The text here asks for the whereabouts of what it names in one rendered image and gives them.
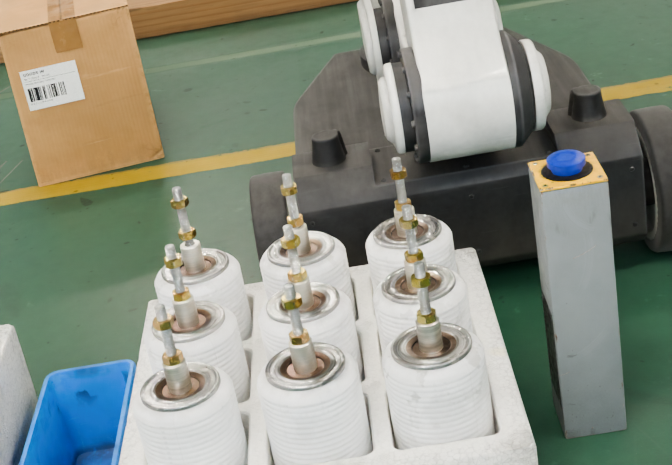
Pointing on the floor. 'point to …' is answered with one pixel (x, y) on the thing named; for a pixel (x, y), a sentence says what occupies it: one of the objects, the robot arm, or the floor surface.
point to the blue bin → (81, 416)
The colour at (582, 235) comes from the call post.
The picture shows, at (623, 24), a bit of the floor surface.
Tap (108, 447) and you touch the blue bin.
